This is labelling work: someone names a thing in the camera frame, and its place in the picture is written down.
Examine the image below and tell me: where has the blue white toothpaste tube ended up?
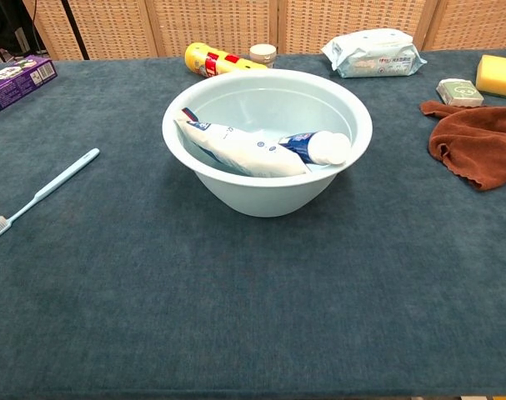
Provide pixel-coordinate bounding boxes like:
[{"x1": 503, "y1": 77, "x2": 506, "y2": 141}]
[{"x1": 278, "y1": 130, "x2": 353, "y2": 166}]

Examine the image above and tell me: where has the light blue toothbrush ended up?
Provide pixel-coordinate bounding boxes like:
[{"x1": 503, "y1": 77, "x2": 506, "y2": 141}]
[{"x1": 0, "y1": 147, "x2": 101, "y2": 239}]

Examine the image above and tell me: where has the light blue plastic basin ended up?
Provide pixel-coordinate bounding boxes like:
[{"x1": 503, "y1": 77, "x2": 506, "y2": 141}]
[{"x1": 162, "y1": 67, "x2": 374, "y2": 218}]

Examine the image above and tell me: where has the dark blue table cloth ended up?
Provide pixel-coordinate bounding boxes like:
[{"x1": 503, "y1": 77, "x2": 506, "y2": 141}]
[{"x1": 0, "y1": 48, "x2": 506, "y2": 397}]

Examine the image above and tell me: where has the yellow red canister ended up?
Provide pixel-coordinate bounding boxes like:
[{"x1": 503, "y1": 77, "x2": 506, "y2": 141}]
[{"x1": 183, "y1": 42, "x2": 268, "y2": 79}]

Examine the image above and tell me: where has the small white round jar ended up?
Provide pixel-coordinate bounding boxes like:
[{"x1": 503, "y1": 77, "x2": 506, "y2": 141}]
[{"x1": 248, "y1": 43, "x2": 278, "y2": 69}]

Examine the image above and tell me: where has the wicker folding screen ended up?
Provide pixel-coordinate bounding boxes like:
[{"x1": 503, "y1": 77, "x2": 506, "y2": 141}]
[{"x1": 23, "y1": 0, "x2": 506, "y2": 62}]

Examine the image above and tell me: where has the light blue wet wipes pack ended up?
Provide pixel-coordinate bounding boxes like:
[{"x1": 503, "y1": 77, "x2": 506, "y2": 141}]
[{"x1": 321, "y1": 27, "x2": 428, "y2": 79}]

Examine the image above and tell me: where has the brown towel cloth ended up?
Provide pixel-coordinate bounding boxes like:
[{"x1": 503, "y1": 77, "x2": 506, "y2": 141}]
[{"x1": 418, "y1": 99, "x2": 506, "y2": 192}]

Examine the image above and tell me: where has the small green soap box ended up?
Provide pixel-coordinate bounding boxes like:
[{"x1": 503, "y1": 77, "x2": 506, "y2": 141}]
[{"x1": 435, "y1": 77, "x2": 485, "y2": 108}]

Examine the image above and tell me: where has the black tripod stand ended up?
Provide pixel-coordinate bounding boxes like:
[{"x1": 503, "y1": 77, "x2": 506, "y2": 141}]
[{"x1": 60, "y1": 0, "x2": 91, "y2": 61}]

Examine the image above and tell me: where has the purple toothpaste box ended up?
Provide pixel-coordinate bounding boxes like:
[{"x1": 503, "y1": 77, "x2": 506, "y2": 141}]
[{"x1": 0, "y1": 55, "x2": 58, "y2": 121}]

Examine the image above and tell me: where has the yellow sponge block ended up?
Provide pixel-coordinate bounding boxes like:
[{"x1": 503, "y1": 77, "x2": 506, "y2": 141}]
[{"x1": 474, "y1": 54, "x2": 506, "y2": 99}]

